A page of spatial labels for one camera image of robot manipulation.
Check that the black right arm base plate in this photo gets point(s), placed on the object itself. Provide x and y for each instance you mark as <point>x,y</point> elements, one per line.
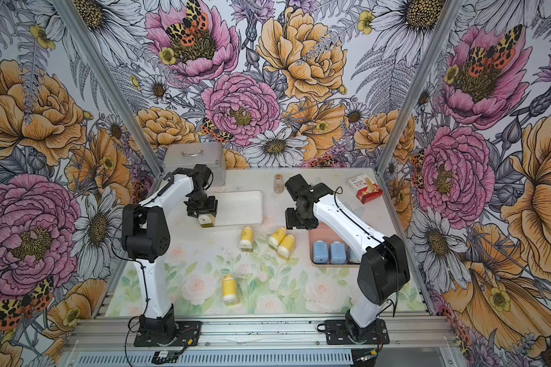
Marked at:
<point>345,332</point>

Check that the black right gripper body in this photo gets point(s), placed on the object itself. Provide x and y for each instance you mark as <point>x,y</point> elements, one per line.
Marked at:
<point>299,219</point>

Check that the red white small box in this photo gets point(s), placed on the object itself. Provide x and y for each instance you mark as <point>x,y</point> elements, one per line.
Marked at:
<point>366,189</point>

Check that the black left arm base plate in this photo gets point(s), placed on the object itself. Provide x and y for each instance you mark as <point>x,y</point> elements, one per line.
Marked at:
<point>173,334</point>

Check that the white plastic tray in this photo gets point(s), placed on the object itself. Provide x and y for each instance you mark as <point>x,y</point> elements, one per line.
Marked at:
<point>242,208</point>

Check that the blue pencil sharpener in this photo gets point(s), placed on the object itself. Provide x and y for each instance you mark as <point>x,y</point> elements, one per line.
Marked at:
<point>320,253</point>
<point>354,257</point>
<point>338,253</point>

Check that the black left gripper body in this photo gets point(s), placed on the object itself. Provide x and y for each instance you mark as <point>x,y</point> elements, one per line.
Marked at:
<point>198,202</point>

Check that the silver metal case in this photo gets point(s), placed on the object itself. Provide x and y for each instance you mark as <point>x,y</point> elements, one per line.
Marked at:
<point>188,155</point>

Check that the small glass bottle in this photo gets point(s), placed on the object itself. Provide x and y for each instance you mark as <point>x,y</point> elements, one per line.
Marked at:
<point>278,184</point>

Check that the yellow pencil sharpener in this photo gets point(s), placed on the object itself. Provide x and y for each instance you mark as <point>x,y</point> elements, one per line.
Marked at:
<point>287,246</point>
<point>229,290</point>
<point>246,239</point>
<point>206,220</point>
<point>277,237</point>

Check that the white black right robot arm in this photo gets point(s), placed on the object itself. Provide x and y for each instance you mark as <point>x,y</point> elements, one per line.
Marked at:
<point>384,268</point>

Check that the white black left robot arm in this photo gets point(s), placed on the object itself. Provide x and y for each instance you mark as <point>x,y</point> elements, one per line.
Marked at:
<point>146,238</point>

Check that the aluminium rail frame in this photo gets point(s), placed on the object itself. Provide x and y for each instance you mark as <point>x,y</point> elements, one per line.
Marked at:
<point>408,339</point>

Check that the pink plastic tray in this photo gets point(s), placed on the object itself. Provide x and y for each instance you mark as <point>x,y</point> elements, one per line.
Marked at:
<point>328,235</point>

